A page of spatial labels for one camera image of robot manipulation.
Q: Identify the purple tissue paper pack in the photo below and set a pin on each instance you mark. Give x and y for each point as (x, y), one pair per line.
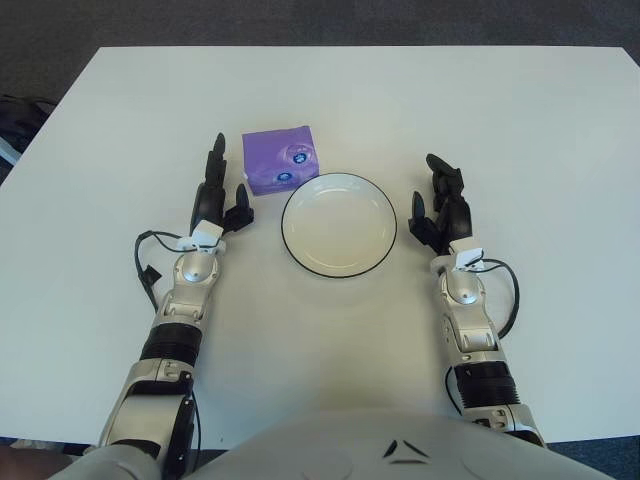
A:
(272, 150)

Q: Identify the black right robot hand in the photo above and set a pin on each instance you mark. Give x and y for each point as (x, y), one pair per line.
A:
(452, 215)

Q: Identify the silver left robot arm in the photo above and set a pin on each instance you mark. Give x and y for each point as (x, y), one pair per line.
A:
(192, 272)

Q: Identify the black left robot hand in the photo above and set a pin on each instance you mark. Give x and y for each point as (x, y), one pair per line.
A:
(210, 200)

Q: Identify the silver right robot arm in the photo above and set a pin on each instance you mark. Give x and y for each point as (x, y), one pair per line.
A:
(465, 290)

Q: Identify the black bag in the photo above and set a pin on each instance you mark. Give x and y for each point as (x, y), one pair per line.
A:
(20, 120)

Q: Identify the white plate with black rim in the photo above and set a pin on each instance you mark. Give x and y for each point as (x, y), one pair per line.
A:
(340, 230)

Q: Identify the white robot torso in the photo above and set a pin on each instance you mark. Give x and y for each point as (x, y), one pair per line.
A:
(325, 440)

